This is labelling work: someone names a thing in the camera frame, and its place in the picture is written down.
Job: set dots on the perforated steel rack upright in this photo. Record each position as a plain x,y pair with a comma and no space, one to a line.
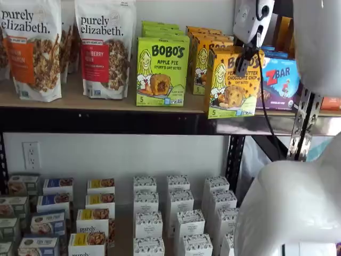
303,125

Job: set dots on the red label granola bag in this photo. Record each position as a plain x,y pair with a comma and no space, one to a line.
106,53

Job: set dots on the blue purple Zbar box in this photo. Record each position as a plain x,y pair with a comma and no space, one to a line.
269,49
278,55
279,80

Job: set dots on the yellow label granola box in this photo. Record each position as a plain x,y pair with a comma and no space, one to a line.
100,201
101,185
93,221
88,244

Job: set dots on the white granola pouch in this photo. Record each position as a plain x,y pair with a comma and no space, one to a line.
75,48
4,58
65,53

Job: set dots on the grey green label box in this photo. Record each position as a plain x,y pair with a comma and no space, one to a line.
24,184
13,206
6,249
9,229

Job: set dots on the white wall outlet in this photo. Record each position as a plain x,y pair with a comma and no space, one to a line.
31,156

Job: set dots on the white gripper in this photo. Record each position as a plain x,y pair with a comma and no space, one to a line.
251,24

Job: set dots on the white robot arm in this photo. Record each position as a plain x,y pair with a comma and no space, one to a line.
293,208

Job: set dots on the white patterned-top carton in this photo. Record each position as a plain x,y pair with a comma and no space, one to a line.
227,221
148,225
197,245
227,245
145,183
216,184
148,246
146,202
189,222
178,182
181,200
223,200

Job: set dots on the orange brown snack box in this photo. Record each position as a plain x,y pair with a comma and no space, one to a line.
286,32

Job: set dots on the orange label granola bag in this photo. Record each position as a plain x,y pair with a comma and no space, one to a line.
34,53

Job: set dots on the black metal shelving rack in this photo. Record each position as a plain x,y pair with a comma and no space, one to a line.
106,121

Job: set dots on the white patterned small boxes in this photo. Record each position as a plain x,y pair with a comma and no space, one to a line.
122,234

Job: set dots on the wooden shelf board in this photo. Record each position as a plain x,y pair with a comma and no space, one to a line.
74,100

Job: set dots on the orange Bobo's oat bites box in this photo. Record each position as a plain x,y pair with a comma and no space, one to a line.
234,96
203,30
206,35
201,69

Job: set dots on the green Bobo's oat bites box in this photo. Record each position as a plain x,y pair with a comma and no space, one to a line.
165,34
160,24
162,30
162,77

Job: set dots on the blue label granola box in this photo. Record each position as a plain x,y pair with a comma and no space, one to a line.
38,245
48,224
53,202
58,185

